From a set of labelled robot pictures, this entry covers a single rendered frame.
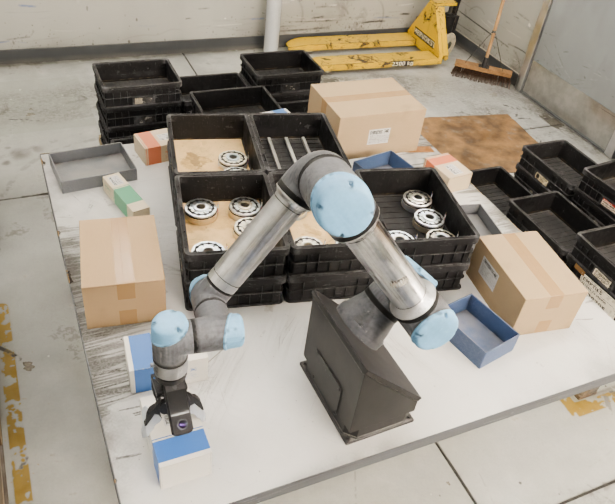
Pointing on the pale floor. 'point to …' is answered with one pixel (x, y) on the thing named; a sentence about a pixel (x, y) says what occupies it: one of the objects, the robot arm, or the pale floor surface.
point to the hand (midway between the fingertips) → (174, 431)
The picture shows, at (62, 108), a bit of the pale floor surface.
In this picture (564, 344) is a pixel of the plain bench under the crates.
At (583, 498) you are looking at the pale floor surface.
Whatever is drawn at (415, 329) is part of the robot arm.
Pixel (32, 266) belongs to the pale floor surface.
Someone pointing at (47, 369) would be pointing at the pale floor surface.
